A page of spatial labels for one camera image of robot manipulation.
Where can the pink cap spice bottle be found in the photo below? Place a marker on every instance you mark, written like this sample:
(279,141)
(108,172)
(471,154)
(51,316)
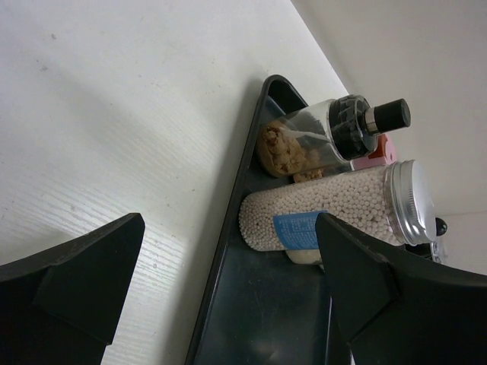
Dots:
(385,154)

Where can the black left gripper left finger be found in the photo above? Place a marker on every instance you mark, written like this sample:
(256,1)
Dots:
(62,305)

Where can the blue label white bead bottle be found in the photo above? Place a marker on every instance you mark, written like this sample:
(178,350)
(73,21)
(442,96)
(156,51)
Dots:
(390,202)

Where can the black plastic tray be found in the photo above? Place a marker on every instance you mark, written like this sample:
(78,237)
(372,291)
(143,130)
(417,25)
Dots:
(259,307)

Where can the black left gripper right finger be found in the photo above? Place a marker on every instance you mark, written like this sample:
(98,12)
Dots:
(395,307)

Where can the black pump cap spice bottle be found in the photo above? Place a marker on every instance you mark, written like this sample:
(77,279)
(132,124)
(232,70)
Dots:
(328,135)

